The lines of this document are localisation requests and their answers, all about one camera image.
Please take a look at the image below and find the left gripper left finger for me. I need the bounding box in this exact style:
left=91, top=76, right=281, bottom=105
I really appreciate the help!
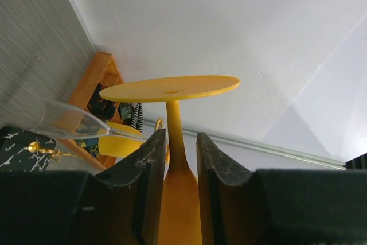
left=1, top=129, right=167, bottom=244

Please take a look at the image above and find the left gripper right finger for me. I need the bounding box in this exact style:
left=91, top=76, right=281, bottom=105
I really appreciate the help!
left=196, top=133, right=366, bottom=244

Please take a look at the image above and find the orange goblet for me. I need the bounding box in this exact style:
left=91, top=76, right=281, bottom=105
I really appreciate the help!
left=98, top=122, right=144, bottom=158
left=100, top=75, right=240, bottom=244

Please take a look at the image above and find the gold wine glass rack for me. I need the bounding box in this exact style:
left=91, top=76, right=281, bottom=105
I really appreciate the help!
left=0, top=117, right=167, bottom=173

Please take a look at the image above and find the clear champagne flute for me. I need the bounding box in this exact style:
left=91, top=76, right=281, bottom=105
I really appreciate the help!
left=20, top=98, right=145, bottom=141

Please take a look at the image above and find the dark patterned cloth in tray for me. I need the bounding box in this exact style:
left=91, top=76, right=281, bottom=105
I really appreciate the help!
left=76, top=123, right=99, bottom=158

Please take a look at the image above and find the striped grey cloth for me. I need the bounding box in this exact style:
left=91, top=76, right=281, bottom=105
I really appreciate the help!
left=130, top=103, right=144, bottom=133

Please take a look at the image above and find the dark cloth rear compartment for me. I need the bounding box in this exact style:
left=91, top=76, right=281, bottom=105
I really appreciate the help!
left=118, top=103, right=134, bottom=125

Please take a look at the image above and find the dark rolled cloth in tray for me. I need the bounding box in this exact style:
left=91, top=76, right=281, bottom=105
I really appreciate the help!
left=87, top=83, right=115, bottom=121

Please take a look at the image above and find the orange divided tray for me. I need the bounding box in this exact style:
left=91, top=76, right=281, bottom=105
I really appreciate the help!
left=60, top=52, right=123, bottom=170

